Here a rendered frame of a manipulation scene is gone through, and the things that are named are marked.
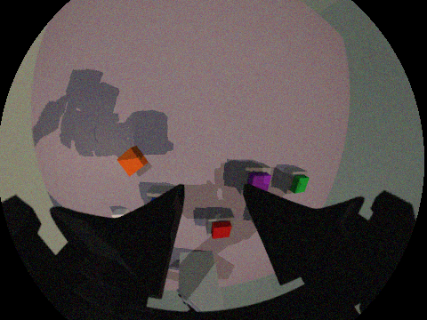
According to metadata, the orange block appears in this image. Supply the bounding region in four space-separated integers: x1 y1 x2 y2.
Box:
117 146 149 177

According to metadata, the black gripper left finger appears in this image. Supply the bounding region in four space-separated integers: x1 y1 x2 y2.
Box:
49 184 185 300

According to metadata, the red button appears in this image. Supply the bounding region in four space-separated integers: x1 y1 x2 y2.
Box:
205 209 235 238

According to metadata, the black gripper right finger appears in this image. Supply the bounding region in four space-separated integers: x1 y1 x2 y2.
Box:
242 184 364 285

